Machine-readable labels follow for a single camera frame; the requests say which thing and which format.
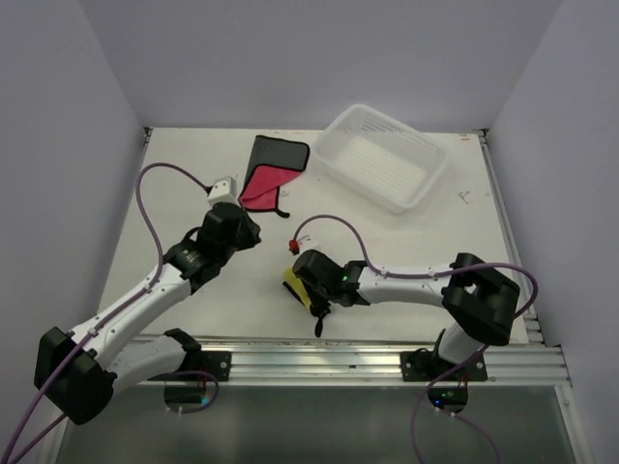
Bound grey and yellow towel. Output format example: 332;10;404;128
282;267;331;338

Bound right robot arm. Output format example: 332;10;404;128
284;249;520;380

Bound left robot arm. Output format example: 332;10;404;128
34;202;260;425

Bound grey and pink towel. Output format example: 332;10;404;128
239;135;310;218

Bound white plastic basket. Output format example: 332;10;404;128
311;104;451;214

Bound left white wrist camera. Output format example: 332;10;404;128
207;176;239;208

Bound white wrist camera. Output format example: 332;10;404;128
288;235;319;256
207;176;239;208

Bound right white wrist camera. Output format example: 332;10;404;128
288;235;319;256

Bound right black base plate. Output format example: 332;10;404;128
399;348;488;383

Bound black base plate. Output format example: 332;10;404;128
399;348;488;383
184;350;232;382

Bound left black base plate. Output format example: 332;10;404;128
184;350;232;382

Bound aluminium mounting rail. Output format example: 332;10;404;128
130;337;567;388

